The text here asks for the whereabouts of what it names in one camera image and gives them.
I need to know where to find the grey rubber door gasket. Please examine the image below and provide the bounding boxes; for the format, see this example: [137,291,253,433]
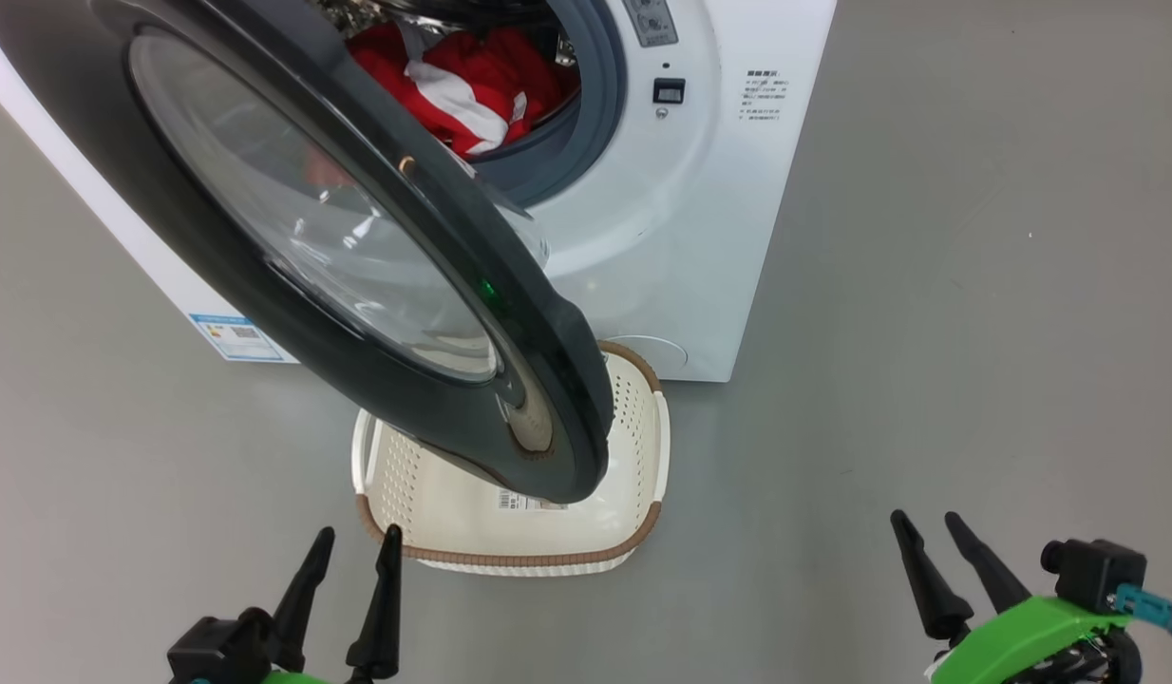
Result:
[472,0,630,208]

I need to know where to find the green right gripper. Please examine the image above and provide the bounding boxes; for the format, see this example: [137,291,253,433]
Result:
[890,510,1143,684]

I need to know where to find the white front-load washing machine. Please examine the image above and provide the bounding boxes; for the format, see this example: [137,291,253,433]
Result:
[0,0,839,384]

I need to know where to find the dark round washing machine door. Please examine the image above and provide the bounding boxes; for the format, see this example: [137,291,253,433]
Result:
[0,0,614,505]

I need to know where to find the cream perforated laundry basket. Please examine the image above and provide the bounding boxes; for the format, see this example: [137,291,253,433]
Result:
[351,340,671,578]

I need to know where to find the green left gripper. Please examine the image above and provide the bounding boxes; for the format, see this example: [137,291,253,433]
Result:
[258,524,404,684]

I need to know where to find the red garment with white stripes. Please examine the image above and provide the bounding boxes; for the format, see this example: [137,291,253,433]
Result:
[396,27,579,158]

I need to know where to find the teal right camera connector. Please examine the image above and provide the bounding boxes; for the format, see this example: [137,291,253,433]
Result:
[1113,584,1172,639]

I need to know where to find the grey control label plate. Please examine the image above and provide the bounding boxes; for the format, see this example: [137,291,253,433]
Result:
[624,0,679,48]

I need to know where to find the blue energy label sticker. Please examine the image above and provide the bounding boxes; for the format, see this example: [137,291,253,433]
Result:
[189,313,297,363]

